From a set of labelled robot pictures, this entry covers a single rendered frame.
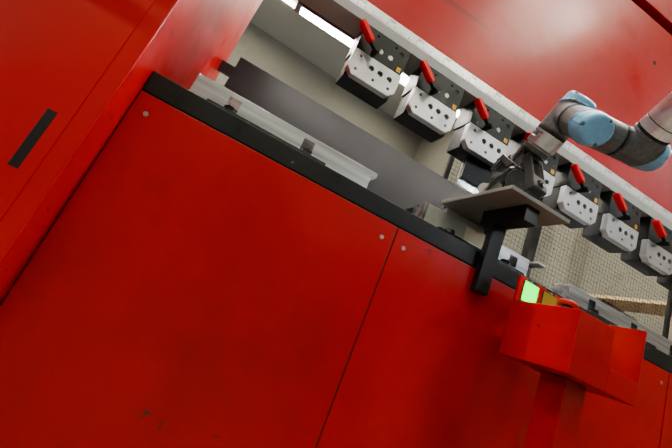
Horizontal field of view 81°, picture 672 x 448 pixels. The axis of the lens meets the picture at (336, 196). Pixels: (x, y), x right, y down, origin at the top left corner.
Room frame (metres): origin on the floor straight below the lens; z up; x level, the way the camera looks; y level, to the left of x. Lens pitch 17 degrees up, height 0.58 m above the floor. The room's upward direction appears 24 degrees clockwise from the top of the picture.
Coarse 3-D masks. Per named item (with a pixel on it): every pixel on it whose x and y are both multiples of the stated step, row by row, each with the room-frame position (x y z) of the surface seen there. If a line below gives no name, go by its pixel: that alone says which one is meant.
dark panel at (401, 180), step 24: (240, 72) 1.35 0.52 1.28; (264, 72) 1.37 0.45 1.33; (264, 96) 1.38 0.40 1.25; (288, 96) 1.41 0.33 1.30; (288, 120) 1.42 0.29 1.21; (312, 120) 1.44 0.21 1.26; (336, 120) 1.46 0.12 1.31; (336, 144) 1.47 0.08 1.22; (360, 144) 1.50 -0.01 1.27; (384, 144) 1.52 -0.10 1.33; (384, 168) 1.53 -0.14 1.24; (408, 168) 1.56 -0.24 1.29; (384, 192) 1.55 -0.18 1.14; (408, 192) 1.57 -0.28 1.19; (432, 192) 1.60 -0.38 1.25; (456, 192) 1.63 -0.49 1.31
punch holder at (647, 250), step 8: (640, 224) 1.25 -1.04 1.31; (648, 224) 1.23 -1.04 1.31; (640, 232) 1.25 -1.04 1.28; (648, 232) 1.22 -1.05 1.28; (640, 240) 1.25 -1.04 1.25; (648, 240) 1.22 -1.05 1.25; (656, 240) 1.23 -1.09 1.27; (640, 248) 1.24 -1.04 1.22; (648, 248) 1.22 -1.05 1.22; (656, 248) 1.23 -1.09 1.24; (664, 248) 1.25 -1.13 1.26; (624, 256) 1.29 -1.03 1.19; (632, 256) 1.26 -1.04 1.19; (640, 256) 1.24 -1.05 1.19; (648, 256) 1.22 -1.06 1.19; (656, 256) 1.23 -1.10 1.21; (664, 256) 1.25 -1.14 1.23; (632, 264) 1.30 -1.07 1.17; (640, 264) 1.27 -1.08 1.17; (648, 264) 1.24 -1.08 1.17; (656, 264) 1.24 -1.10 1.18; (664, 264) 1.25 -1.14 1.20; (648, 272) 1.30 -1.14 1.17; (656, 272) 1.28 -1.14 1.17; (664, 272) 1.25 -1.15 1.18
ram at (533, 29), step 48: (336, 0) 0.88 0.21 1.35; (384, 0) 0.91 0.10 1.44; (432, 0) 0.94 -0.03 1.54; (480, 0) 0.98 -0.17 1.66; (528, 0) 1.03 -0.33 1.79; (576, 0) 1.08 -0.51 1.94; (624, 0) 1.13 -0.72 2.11; (480, 48) 1.00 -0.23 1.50; (528, 48) 1.04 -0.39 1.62; (576, 48) 1.09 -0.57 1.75; (624, 48) 1.15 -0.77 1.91; (480, 96) 1.01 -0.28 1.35; (528, 96) 1.06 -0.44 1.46; (624, 96) 1.16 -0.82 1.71; (576, 144) 1.12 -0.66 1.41; (624, 192) 1.19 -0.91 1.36
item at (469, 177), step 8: (464, 160) 1.06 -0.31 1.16; (472, 160) 1.06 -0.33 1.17; (464, 168) 1.05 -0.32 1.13; (472, 168) 1.06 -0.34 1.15; (480, 168) 1.07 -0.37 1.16; (488, 168) 1.08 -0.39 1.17; (464, 176) 1.06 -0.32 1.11; (472, 176) 1.06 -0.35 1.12; (480, 176) 1.07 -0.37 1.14; (488, 176) 1.08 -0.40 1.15; (464, 184) 1.07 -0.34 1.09; (472, 184) 1.07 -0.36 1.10; (472, 192) 1.08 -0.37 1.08
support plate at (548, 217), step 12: (480, 192) 0.88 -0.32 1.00; (492, 192) 0.84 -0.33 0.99; (504, 192) 0.82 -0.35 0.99; (516, 192) 0.79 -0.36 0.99; (444, 204) 1.03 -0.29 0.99; (456, 204) 0.99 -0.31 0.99; (468, 204) 0.96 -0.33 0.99; (480, 204) 0.93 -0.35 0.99; (492, 204) 0.90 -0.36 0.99; (504, 204) 0.87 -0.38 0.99; (516, 204) 0.85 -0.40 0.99; (528, 204) 0.82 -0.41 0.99; (540, 204) 0.81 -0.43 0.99; (468, 216) 1.04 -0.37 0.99; (480, 216) 1.00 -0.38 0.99; (540, 216) 0.86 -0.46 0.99; (552, 216) 0.83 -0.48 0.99
